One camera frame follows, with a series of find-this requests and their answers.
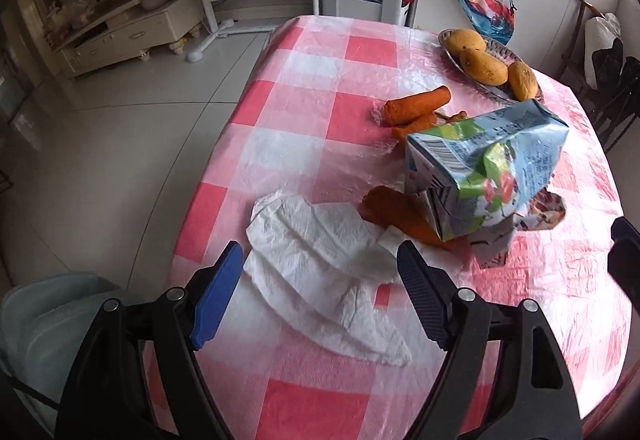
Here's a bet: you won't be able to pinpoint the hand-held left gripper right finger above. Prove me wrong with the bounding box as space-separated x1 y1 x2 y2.
396 240 583 440

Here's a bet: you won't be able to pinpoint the black folding chair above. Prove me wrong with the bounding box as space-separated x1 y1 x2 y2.
590 38 640 153

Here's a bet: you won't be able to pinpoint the white tissue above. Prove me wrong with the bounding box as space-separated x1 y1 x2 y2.
244 189 413 367

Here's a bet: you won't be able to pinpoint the white bag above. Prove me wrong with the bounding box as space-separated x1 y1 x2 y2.
585 13 623 88

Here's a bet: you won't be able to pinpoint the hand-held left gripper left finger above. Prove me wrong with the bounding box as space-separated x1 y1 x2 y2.
54 241 244 440

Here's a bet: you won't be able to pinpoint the light blue drink carton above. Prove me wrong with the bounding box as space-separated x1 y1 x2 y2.
404 99 571 243

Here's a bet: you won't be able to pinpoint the dark wooden chair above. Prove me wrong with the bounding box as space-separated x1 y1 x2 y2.
555 0 608 91

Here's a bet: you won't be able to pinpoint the red white checked tablecloth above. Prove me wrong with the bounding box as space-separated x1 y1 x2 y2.
142 14 633 440

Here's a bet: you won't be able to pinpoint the carrot piece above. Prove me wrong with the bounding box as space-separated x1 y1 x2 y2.
360 185 471 253

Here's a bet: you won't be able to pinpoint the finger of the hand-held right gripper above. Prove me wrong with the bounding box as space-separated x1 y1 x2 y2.
607 216 640 301

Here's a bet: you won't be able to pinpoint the red striped snack wrapper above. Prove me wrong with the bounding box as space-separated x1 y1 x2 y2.
470 190 567 271

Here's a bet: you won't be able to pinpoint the yellow mango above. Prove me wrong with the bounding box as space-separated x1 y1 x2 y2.
460 49 508 86
446 29 487 57
507 61 538 102

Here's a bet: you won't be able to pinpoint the cream TV cabinet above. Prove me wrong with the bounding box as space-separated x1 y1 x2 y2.
52 0 206 78

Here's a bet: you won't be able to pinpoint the light blue plastic bin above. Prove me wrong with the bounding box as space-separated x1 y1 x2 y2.
0 273 143 438

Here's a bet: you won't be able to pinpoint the carrots at table far side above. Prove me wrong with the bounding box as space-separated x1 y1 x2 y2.
384 85 452 126

